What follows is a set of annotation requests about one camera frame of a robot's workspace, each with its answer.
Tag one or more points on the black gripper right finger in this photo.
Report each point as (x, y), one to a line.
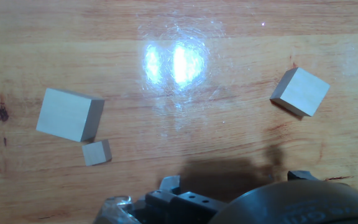
(300, 175)

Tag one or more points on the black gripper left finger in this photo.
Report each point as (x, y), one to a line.
(185, 207)

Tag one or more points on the medium wooden block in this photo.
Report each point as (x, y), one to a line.
(301, 91)

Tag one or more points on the small wooden cube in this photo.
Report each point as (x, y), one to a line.
(94, 153)

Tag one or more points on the glossy wooden board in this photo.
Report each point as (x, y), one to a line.
(197, 140)

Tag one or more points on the clear plastic mount piece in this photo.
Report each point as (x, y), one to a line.
(113, 210)

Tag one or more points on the large wooden block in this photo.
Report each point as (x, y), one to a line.
(67, 113)

